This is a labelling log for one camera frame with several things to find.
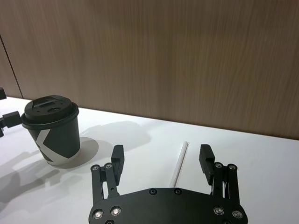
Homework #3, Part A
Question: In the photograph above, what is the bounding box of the white paper-wrapped straw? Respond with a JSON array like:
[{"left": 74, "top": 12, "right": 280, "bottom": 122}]
[{"left": 172, "top": 140, "right": 189, "bottom": 188}]

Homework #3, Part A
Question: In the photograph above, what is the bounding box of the black plastic cup lid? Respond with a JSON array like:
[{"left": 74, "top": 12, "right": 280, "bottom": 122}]
[{"left": 21, "top": 94, "right": 80, "bottom": 130}]

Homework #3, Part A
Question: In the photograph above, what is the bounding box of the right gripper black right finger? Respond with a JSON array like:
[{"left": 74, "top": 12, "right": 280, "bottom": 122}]
[{"left": 198, "top": 144, "right": 242, "bottom": 205}]

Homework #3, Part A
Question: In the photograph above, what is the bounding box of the black paper cup white mark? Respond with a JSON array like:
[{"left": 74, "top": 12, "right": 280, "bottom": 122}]
[{"left": 22, "top": 109, "right": 81, "bottom": 167}]

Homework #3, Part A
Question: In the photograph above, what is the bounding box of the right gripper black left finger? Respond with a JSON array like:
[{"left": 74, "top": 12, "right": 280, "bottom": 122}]
[{"left": 91, "top": 145, "right": 125, "bottom": 206}]

